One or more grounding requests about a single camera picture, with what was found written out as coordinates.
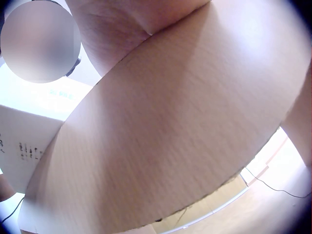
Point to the person's right hand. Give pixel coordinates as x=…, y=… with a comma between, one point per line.
x=114, y=31

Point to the person's left hand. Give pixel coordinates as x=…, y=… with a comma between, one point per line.
x=5, y=187

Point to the person's right fingers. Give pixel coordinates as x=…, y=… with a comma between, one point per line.
x=298, y=126

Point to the pale cardboard box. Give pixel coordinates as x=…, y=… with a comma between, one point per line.
x=165, y=121

